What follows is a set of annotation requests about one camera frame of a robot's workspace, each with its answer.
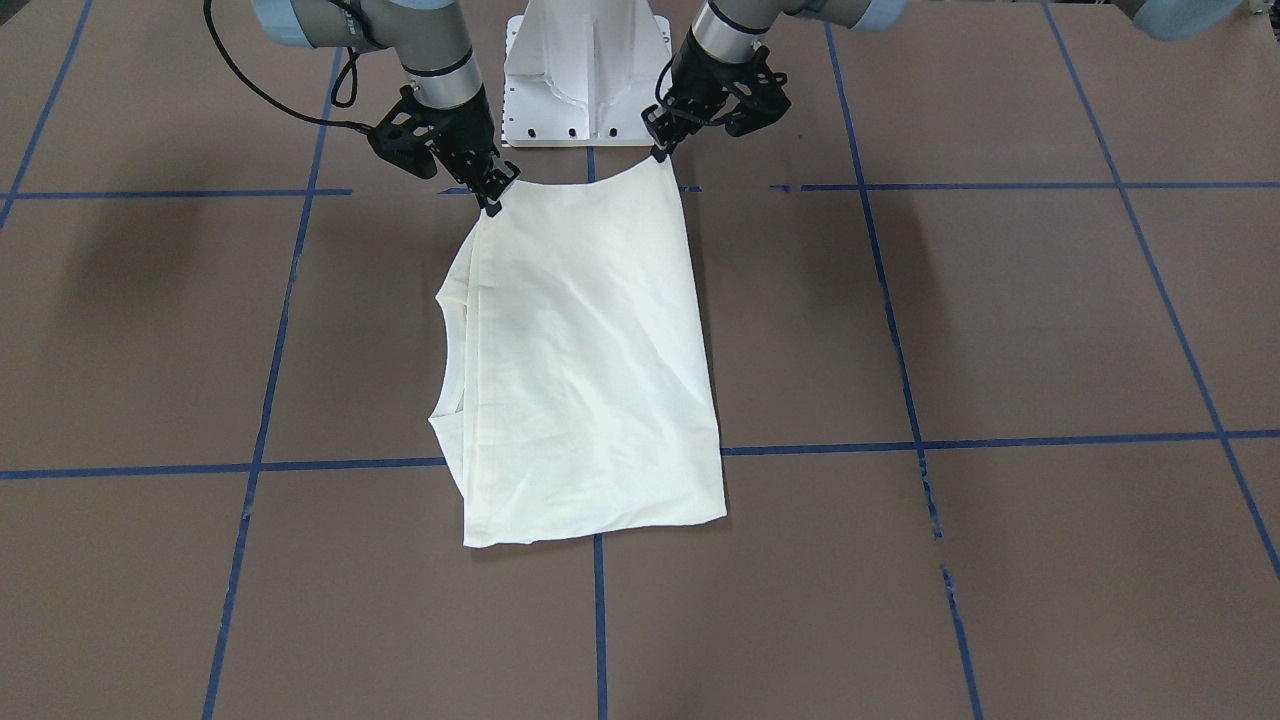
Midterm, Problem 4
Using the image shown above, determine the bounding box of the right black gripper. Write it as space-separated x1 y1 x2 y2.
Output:
428 85 521 217

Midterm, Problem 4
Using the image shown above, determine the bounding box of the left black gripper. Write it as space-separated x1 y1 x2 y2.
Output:
643 40 762 163

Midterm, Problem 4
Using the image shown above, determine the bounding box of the cream long-sleeve cat shirt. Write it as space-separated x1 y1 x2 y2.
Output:
429 158 727 550

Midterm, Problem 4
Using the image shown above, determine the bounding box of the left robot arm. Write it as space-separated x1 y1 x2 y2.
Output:
641 1 906 163

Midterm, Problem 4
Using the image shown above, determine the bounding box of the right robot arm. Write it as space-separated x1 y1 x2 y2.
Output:
253 1 518 217

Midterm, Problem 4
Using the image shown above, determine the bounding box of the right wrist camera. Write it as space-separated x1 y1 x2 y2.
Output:
367 85 438 181

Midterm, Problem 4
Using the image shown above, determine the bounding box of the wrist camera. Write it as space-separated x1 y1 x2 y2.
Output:
721 44 791 138
367 85 438 181

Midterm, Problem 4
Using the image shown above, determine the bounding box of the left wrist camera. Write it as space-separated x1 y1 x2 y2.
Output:
721 44 791 138

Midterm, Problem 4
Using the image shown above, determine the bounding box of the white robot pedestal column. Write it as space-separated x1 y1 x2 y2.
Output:
500 1 673 149

